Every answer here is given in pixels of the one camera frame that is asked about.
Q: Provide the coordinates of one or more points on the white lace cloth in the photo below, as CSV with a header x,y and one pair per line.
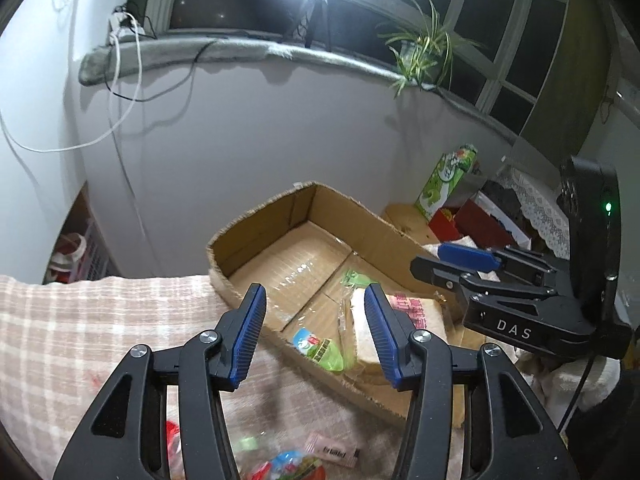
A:
x,y
540,210

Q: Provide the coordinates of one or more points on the green drink carton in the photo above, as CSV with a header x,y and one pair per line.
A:
x,y
445,180

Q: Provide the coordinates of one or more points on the pink snack packet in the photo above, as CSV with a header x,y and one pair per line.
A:
x,y
332,452

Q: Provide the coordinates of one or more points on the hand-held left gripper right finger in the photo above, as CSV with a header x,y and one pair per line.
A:
x,y
382,340

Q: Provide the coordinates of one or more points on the red box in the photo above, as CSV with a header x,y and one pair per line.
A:
x,y
480,220

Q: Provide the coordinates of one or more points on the sliced bread packet pink label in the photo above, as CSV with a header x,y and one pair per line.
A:
x,y
430,320

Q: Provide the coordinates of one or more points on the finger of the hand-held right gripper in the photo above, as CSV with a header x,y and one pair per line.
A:
x,y
435,271
470,255

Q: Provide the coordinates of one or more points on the pink checked blanket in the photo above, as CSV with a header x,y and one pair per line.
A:
x,y
75,320

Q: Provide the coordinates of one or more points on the black tripod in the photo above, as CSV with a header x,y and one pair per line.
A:
x,y
320,10

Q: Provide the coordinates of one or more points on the white power strip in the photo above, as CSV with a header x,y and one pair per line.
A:
x,y
122,22

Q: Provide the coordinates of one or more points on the olive curtain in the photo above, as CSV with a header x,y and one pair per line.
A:
x,y
570,60

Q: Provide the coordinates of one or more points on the red clear snack packet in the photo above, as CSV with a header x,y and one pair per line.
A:
x,y
172,440

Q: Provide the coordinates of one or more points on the green snack packet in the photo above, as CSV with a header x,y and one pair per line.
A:
x,y
320,349

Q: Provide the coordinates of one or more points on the colourful snack packet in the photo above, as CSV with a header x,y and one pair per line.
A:
x,y
290,467

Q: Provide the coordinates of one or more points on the window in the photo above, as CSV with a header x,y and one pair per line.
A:
x,y
240,5

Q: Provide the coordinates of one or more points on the brown cardboard box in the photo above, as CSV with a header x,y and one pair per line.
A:
x,y
300,255

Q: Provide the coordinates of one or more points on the green spider plant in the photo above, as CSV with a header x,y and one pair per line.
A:
x,y
425,45

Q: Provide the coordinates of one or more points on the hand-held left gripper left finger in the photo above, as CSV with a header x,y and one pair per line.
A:
x,y
247,340

